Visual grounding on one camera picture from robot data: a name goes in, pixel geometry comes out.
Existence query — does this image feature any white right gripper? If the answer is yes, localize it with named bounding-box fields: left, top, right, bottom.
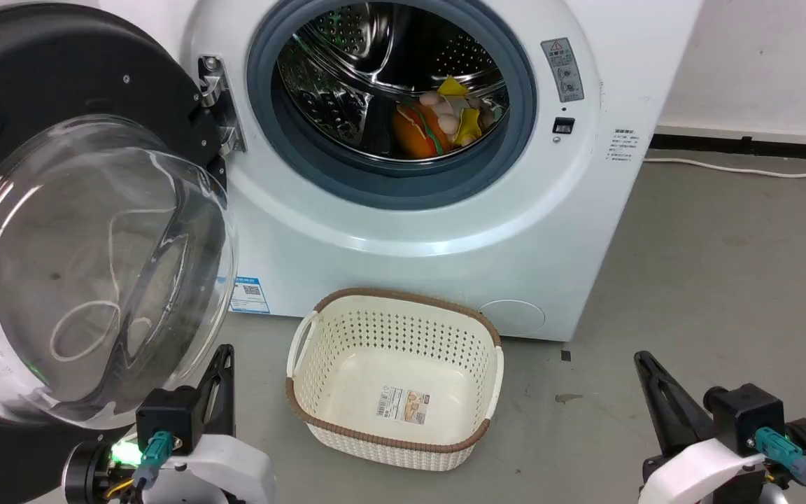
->
left=633, top=350, right=790, bottom=504

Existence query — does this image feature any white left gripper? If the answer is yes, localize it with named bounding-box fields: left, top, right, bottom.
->
left=157, top=344, right=278, bottom=504

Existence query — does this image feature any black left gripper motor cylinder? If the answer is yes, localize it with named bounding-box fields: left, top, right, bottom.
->
left=61, top=440, right=118, bottom=504

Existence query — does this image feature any black round glass washer door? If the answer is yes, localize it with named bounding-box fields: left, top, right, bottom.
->
left=0, top=0, right=240, bottom=504

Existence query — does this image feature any white front-load washing machine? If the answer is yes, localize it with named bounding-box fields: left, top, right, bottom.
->
left=99, top=0, right=705, bottom=344

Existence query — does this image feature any metal door hinge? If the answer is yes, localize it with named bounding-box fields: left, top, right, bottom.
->
left=197, top=55, right=247, bottom=155

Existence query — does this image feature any blue energy label sticker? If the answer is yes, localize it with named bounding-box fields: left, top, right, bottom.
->
left=228, top=276, right=271, bottom=315

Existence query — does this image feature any cream plastic laundry basket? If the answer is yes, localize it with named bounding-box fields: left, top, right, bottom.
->
left=285, top=286, right=506, bottom=472

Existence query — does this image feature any paper label sticker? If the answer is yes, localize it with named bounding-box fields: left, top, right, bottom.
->
left=375, top=386, right=431, bottom=425

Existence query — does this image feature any round white filter cover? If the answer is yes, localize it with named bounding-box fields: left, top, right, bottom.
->
left=478, top=299, right=546, bottom=336

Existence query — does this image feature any black baseboard strip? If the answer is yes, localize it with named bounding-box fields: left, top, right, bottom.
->
left=649, top=131, right=806, bottom=164

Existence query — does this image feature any orange hamburger plush toy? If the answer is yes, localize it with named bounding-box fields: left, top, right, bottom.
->
left=392, top=104, right=454, bottom=159

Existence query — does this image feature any stainless steel washer drum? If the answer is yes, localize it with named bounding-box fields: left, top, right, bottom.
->
left=274, top=0, right=512, bottom=165

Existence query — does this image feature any grey warning sticker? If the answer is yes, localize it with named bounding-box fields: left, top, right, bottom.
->
left=540, top=36, right=585, bottom=104

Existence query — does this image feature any doll with yellow clothes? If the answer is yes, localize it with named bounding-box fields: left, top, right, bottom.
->
left=419, top=75, right=506, bottom=148

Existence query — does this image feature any teal plug left cable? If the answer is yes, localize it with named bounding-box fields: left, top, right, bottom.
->
left=132, top=430, right=174, bottom=491

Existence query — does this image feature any teal plug cable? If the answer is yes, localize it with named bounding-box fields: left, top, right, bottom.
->
left=132, top=430, right=174, bottom=491
left=754, top=426, right=806, bottom=504

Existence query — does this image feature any teal plug right cable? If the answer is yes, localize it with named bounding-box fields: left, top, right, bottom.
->
left=754, top=426, right=806, bottom=504

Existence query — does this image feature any white floor cable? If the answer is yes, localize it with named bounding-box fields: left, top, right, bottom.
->
left=642, top=155, right=806, bottom=180

